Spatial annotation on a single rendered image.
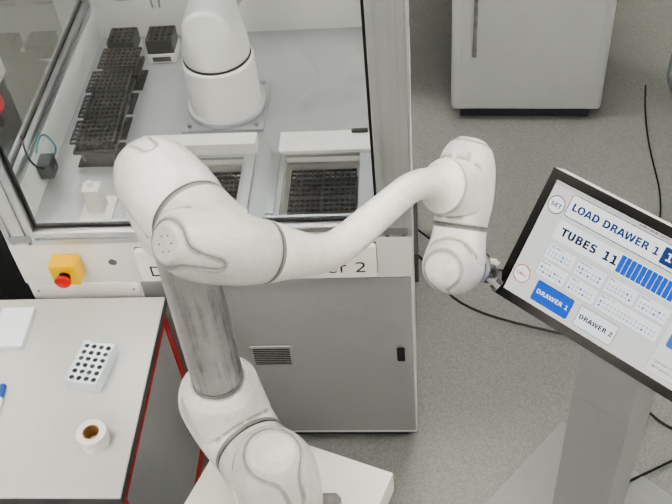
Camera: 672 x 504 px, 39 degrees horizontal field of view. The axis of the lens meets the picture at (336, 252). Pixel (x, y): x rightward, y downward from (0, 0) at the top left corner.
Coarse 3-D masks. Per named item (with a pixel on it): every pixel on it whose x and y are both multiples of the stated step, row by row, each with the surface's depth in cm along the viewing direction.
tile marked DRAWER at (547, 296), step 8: (536, 288) 205; (544, 288) 204; (552, 288) 203; (536, 296) 205; (544, 296) 204; (552, 296) 203; (560, 296) 202; (544, 304) 204; (552, 304) 203; (560, 304) 202; (568, 304) 201; (560, 312) 202; (568, 312) 201
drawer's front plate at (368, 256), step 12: (372, 252) 230; (348, 264) 233; (360, 264) 233; (372, 264) 233; (312, 276) 237; (324, 276) 237; (336, 276) 237; (348, 276) 236; (360, 276) 236; (372, 276) 236
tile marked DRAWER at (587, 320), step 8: (584, 312) 199; (592, 312) 198; (576, 320) 200; (584, 320) 199; (592, 320) 198; (600, 320) 197; (608, 320) 196; (584, 328) 199; (592, 328) 198; (600, 328) 197; (608, 328) 196; (616, 328) 195; (592, 336) 198; (600, 336) 197; (608, 336) 196; (608, 344) 196
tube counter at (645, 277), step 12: (612, 252) 195; (600, 264) 197; (612, 264) 195; (624, 264) 194; (636, 264) 192; (624, 276) 194; (636, 276) 192; (648, 276) 191; (660, 276) 189; (648, 288) 191; (660, 288) 189
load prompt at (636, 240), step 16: (576, 208) 200; (592, 208) 198; (592, 224) 198; (608, 224) 196; (624, 224) 194; (624, 240) 194; (640, 240) 192; (656, 240) 190; (640, 256) 192; (656, 256) 190
